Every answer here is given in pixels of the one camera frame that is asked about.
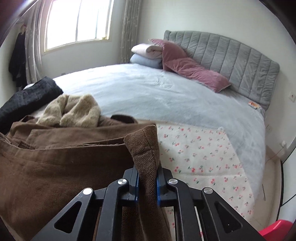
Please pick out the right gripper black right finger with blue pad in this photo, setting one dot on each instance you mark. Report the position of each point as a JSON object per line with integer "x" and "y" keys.
{"x": 201, "y": 214}

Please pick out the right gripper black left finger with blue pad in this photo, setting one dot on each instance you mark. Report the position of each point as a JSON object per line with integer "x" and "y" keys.
{"x": 93, "y": 214}

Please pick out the brown jacket with fleece collar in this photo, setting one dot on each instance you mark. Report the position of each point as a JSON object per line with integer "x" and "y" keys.
{"x": 43, "y": 168}

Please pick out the cherry print white blanket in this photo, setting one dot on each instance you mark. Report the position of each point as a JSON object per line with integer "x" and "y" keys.
{"x": 204, "y": 157}

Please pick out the red plastic stool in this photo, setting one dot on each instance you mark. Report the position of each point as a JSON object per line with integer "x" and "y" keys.
{"x": 276, "y": 231}

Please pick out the black garment on bed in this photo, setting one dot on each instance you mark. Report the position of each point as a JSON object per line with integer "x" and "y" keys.
{"x": 27, "y": 101}

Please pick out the light blue bed cover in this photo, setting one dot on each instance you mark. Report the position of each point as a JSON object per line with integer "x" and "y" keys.
{"x": 153, "y": 94}

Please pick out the pink velvet pillow front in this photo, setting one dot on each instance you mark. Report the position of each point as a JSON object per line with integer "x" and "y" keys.
{"x": 190, "y": 69}

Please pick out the pink velvet pillow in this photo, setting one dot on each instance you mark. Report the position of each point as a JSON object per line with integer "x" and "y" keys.
{"x": 170, "y": 51}
{"x": 190, "y": 69}

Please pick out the grey padded headboard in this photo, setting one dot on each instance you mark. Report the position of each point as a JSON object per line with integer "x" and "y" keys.
{"x": 251, "y": 73}

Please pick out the folded light blue blanket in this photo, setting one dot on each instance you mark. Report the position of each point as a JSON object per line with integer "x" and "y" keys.
{"x": 153, "y": 63}

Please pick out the pink velvet pillow back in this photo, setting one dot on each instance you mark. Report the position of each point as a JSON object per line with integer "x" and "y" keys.
{"x": 170, "y": 51}

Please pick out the folded white blanket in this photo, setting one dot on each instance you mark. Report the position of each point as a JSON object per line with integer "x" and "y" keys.
{"x": 148, "y": 51}

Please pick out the grey curtain left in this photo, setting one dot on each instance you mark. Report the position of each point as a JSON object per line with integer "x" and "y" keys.
{"x": 34, "y": 68}

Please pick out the bright window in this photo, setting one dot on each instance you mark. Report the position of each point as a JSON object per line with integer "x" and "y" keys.
{"x": 71, "y": 22}

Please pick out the grey patterned curtain right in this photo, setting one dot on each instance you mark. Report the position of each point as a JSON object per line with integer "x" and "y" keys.
{"x": 129, "y": 29}

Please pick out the wall socket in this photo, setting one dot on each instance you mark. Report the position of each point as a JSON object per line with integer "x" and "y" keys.
{"x": 291, "y": 96}

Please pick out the dark clothes hanging on wall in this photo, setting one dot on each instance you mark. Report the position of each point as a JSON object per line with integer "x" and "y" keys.
{"x": 17, "y": 65}

